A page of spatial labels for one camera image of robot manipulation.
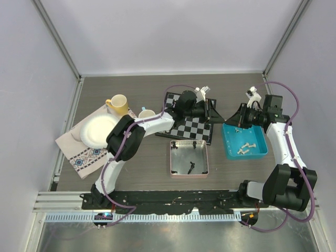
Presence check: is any purple cable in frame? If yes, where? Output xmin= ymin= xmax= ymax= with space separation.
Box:
xmin=240 ymin=81 xmax=316 ymax=233
xmin=101 ymin=84 xmax=197 ymax=228

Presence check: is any slotted cable duct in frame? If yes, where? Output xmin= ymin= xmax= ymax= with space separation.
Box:
xmin=45 ymin=211 xmax=241 ymax=224

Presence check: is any black white chess board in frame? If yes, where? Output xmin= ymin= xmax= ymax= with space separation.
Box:
xmin=155 ymin=92 xmax=214 ymax=145

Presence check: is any pink metal tin tray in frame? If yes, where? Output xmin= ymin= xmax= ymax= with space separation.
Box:
xmin=170 ymin=140 xmax=209 ymax=179

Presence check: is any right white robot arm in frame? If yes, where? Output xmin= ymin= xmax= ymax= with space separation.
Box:
xmin=225 ymin=91 xmax=317 ymax=212

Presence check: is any aluminium frame rail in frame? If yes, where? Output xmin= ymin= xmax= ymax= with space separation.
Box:
xmin=31 ymin=0 xmax=81 ymax=80

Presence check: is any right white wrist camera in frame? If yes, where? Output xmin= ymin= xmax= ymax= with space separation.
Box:
xmin=246 ymin=86 xmax=261 ymax=108

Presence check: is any patterned cloth placemat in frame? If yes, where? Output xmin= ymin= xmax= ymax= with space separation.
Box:
xmin=55 ymin=103 xmax=140 ymax=180

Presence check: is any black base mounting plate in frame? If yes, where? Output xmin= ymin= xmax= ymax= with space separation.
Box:
xmin=81 ymin=189 xmax=270 ymax=215

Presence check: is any black chess piece in tin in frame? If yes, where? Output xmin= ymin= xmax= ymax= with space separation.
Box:
xmin=187 ymin=162 xmax=195 ymax=175

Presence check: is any blue plastic tray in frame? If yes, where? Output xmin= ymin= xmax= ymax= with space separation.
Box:
xmin=222 ymin=124 xmax=268 ymax=160

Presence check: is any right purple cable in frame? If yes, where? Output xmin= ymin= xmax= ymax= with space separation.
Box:
xmin=240 ymin=81 xmax=316 ymax=233

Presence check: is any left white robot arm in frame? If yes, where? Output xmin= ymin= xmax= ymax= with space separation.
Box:
xmin=91 ymin=87 xmax=225 ymax=209

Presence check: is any light blue mug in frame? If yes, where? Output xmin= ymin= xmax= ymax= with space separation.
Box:
xmin=138 ymin=107 xmax=155 ymax=119

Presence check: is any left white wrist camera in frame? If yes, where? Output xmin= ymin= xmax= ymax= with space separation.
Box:
xmin=194 ymin=86 xmax=211 ymax=102

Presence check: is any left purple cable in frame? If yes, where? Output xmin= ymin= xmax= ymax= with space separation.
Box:
xmin=101 ymin=84 xmax=197 ymax=228

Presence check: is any yellow mug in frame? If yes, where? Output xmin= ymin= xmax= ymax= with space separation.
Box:
xmin=106 ymin=94 xmax=129 ymax=116

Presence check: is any white paper plate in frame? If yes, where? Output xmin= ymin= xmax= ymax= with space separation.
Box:
xmin=80 ymin=113 xmax=119 ymax=149

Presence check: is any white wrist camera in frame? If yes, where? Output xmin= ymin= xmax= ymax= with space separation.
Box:
xmin=194 ymin=86 xmax=211 ymax=102
xmin=246 ymin=86 xmax=261 ymax=108

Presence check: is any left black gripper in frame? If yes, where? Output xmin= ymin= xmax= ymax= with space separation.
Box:
xmin=184 ymin=100 xmax=225 ymax=125

